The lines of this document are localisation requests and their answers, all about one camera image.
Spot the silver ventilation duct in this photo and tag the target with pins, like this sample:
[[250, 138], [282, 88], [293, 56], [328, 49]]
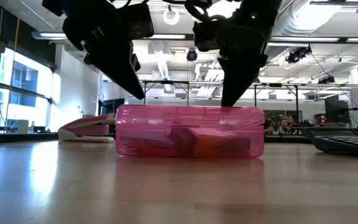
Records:
[[315, 18]]

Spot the black monitor on arm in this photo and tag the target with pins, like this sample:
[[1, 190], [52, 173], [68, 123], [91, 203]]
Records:
[[337, 110]]

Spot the black calculator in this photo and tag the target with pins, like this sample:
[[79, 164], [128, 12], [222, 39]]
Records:
[[343, 141]]

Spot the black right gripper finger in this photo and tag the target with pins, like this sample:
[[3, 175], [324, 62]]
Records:
[[236, 81]]

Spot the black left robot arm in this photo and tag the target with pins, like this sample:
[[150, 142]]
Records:
[[73, 6]]

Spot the pink translucent pencil case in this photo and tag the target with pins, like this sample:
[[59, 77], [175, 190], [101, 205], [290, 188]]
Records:
[[154, 119]]

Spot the dark background monitor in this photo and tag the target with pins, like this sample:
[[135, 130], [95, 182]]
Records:
[[112, 107]]

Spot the yellow green crayon box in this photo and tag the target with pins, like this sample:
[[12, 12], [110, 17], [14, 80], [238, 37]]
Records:
[[219, 146]]

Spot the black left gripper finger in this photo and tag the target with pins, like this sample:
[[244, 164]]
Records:
[[120, 71]]

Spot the pink and white stapler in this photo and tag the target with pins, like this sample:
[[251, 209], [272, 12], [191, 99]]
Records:
[[85, 129]]

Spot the black ceiling camera cluster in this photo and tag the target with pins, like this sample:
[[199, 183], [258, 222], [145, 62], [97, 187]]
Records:
[[297, 55]]

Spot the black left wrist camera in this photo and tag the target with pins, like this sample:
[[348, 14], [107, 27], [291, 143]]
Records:
[[136, 62]]

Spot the white box by window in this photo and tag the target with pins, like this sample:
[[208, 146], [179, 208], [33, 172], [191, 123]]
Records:
[[22, 127]]

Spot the round black ceiling device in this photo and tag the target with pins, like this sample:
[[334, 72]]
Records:
[[191, 56]]

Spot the black background frame rig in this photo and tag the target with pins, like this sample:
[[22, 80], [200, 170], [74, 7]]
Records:
[[275, 84], [166, 82]]

